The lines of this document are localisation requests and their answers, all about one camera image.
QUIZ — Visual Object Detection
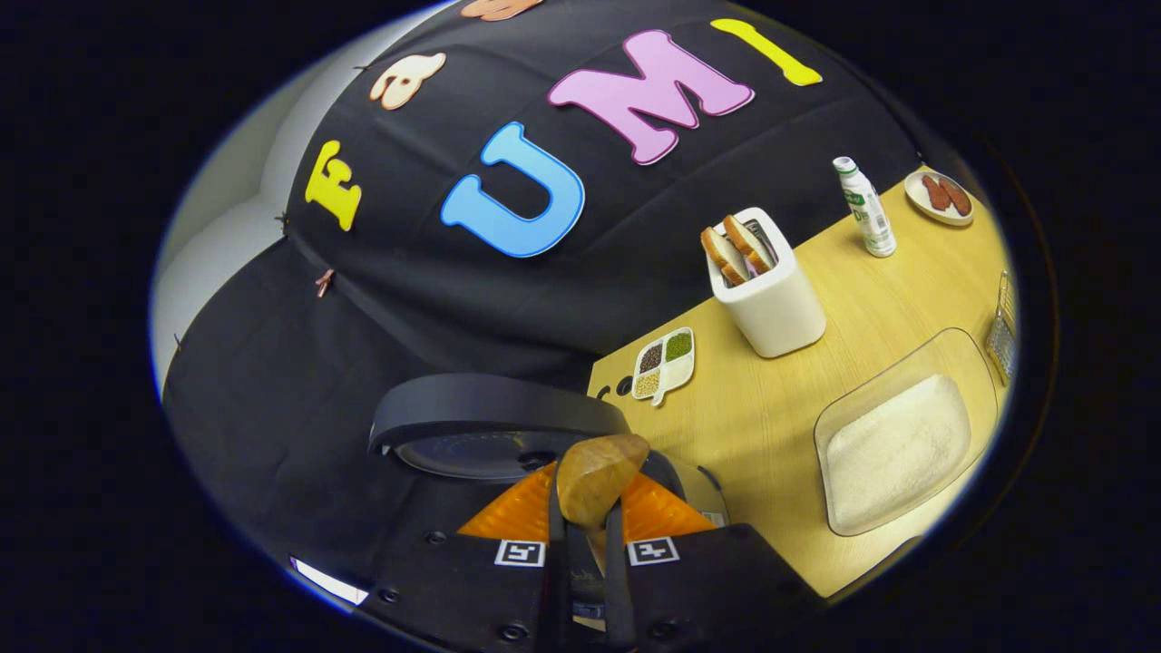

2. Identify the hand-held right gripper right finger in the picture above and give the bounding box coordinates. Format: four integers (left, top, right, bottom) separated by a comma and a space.
602, 469, 824, 653

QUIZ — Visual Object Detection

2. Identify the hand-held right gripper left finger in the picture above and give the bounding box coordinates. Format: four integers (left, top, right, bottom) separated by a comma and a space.
358, 461, 574, 653

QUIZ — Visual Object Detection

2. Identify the wooden spoon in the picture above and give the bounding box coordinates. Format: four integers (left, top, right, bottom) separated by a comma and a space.
555, 434, 651, 581

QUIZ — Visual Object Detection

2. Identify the black and silver rice cooker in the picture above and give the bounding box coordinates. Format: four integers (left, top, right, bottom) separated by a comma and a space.
367, 374, 731, 529

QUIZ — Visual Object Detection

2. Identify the clear tray of white rice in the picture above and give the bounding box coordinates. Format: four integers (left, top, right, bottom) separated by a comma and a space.
814, 327, 999, 538

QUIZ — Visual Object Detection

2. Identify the white divided grain dish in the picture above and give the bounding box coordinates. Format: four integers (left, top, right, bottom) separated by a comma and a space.
631, 327, 696, 406

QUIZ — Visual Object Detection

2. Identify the white toaster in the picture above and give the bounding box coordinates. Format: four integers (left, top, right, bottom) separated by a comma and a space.
706, 207, 827, 359

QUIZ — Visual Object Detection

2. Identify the white milk bottle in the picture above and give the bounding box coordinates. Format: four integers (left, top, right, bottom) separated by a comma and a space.
833, 156, 897, 258

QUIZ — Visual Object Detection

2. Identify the white round plate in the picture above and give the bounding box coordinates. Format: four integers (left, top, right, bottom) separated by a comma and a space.
903, 170, 977, 227

